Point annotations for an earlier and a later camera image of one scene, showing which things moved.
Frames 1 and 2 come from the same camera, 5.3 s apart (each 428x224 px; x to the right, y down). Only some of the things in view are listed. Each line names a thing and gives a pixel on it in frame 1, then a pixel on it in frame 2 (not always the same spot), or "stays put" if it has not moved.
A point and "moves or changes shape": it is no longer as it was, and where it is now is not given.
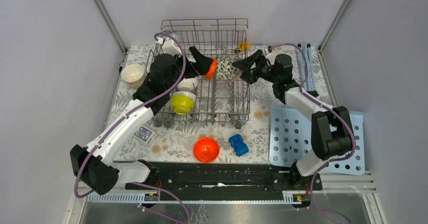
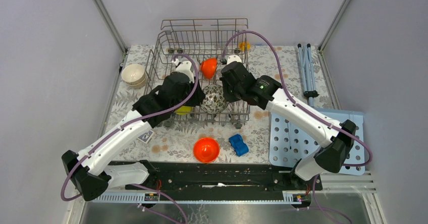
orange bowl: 210,75 stays put
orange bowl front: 206,150 stays put
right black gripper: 250,76 -> 227,96
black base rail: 225,176 stays put
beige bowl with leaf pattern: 134,74 stays put
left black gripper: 203,64 -> 198,98
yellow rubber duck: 245,46 stays put
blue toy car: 240,148 stays put
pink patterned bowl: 225,71 moves or changes shape
